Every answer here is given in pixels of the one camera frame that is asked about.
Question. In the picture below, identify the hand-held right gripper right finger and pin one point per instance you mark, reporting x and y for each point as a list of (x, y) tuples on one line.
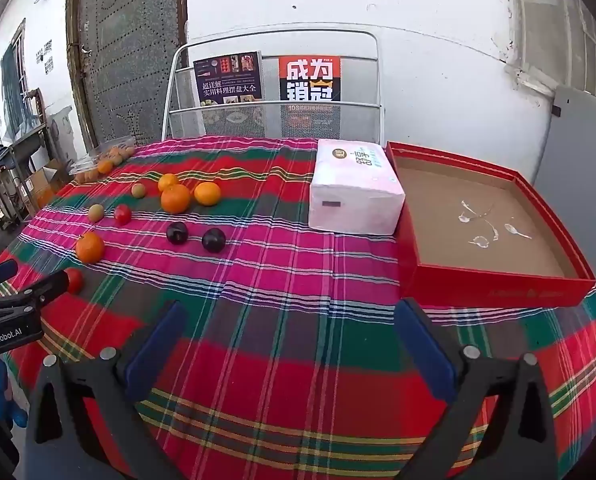
[(428, 352)]

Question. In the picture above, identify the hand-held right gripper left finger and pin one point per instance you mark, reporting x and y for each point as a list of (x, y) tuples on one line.
[(155, 352)]

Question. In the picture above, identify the red tomato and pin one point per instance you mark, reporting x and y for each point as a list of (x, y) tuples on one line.
[(122, 214), (74, 280)]

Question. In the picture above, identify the large orange with stem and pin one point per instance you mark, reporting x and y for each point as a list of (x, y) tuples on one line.
[(89, 248)]

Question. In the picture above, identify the green-brown kiwi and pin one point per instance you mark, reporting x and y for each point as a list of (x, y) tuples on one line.
[(137, 190), (95, 212)]

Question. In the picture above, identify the red cardboard box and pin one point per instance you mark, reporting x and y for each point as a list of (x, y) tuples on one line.
[(453, 240)]

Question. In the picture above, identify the dark purple plum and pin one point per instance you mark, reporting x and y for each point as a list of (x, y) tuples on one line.
[(176, 233), (212, 240)]

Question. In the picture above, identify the deep orange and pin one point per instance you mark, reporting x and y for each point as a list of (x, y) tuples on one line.
[(175, 200)]

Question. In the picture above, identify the small orange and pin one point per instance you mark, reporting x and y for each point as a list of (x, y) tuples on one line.
[(168, 181)]

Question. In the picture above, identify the yellow-orange orange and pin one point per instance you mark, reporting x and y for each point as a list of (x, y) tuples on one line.
[(207, 193)]

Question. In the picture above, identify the person's left hand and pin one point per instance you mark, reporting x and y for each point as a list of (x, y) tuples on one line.
[(2, 395)]

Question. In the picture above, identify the brown cardboard carton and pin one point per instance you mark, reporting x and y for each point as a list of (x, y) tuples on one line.
[(47, 185)]

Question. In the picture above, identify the cluttered metal rack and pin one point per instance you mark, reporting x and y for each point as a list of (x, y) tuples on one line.
[(12, 160)]

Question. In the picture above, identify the clear plastic fruit container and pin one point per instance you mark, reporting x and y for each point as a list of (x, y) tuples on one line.
[(90, 167)]

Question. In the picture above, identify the small tangerine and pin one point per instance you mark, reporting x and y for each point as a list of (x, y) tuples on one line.
[(104, 166)]

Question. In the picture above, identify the plaid tablecloth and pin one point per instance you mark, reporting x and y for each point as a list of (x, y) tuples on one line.
[(288, 310)]

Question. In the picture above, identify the pink white tissue pack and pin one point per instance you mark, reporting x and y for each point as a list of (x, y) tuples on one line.
[(353, 195)]

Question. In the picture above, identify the blue-curtained window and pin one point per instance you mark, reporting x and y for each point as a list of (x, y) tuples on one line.
[(12, 65)]

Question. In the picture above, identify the grey metal mesh chair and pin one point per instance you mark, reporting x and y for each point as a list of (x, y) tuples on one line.
[(360, 122)]

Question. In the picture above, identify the studded metal door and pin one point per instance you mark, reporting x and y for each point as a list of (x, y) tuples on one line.
[(127, 60)]

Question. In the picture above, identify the grey folded panel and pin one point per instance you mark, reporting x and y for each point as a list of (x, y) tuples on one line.
[(578, 160)]

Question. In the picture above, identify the dark cookbook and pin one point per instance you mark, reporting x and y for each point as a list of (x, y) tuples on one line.
[(227, 85)]

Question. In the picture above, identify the red and black book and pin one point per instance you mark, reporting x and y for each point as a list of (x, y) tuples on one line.
[(308, 85)]

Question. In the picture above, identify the barred window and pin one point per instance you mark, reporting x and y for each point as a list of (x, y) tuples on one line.
[(593, 50)]

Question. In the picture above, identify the wall sign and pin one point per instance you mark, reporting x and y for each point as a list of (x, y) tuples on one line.
[(45, 52)]

